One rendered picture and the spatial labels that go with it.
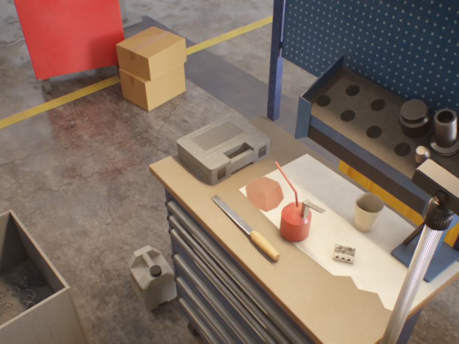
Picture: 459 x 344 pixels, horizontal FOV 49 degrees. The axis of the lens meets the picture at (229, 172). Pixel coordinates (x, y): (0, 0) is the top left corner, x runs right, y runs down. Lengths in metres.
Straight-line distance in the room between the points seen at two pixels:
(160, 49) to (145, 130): 0.56
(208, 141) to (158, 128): 1.83
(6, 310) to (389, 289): 1.50
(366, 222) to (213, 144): 0.55
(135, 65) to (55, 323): 2.09
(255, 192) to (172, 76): 2.25
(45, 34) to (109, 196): 1.35
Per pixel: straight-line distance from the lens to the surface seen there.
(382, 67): 1.46
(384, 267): 1.45
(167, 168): 1.69
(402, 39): 1.40
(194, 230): 1.61
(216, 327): 1.89
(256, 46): 4.50
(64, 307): 1.98
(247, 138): 1.69
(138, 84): 3.62
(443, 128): 1.23
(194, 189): 1.60
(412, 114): 1.29
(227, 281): 1.57
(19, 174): 3.35
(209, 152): 1.63
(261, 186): 1.58
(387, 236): 1.53
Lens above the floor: 2.05
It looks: 41 degrees down
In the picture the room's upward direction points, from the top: straight up
